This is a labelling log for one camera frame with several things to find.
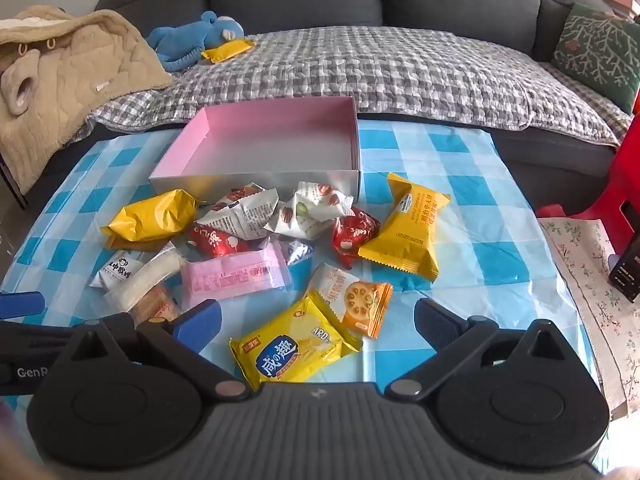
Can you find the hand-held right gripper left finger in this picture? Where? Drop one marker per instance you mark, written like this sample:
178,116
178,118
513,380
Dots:
200,317

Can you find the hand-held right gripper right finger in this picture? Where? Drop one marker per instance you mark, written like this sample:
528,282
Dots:
432,325

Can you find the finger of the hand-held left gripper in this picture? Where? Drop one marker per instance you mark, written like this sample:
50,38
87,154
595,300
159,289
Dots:
20,305

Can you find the small orange snack packet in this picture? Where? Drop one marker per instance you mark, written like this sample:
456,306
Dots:
155,305

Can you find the pink snack packet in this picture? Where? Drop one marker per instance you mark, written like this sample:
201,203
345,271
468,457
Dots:
235,272

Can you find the clear white snack packet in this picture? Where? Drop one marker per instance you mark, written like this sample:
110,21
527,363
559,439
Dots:
150,275

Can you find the red snack packet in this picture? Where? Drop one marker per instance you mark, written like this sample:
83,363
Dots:
215,242
355,232

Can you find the lotus-root print cracker packet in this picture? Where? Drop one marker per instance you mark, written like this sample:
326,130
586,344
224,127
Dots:
357,300

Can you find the yellow cake packet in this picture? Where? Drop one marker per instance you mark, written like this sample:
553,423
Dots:
405,235

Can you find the white panda-print biscuit packet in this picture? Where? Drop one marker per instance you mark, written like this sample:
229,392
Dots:
117,270

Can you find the yellow blue cracker packet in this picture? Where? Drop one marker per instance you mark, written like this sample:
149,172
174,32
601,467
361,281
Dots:
295,350

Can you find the white nut snack packet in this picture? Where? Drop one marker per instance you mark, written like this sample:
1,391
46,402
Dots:
235,215

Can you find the gold foil snack bar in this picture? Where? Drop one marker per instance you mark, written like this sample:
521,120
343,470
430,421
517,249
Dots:
150,217

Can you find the silver blue chocolate packet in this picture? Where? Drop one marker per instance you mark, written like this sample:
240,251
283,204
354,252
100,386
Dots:
298,251

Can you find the white nut packet green print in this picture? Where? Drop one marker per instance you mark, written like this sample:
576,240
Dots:
305,210

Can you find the pink cardboard box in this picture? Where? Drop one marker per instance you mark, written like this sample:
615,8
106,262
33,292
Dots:
260,135

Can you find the blue checked tablecloth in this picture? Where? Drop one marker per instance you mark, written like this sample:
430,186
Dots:
450,170

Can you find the floral cloth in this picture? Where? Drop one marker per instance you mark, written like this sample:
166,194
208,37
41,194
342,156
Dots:
585,270

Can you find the black box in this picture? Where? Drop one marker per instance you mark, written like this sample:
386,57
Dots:
627,270

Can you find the beige fleece blanket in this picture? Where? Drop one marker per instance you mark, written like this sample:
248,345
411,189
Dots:
65,75

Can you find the red plastic stool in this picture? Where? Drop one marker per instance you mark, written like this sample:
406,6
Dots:
625,175

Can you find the grey checked quilt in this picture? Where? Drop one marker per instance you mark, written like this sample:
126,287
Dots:
375,75

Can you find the yellow packet beside plush toy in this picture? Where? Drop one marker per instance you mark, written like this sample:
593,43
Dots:
227,51

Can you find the blue plush toy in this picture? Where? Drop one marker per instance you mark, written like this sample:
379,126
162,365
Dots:
185,40

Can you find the green branch-print pillow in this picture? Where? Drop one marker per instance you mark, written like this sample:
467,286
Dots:
595,50

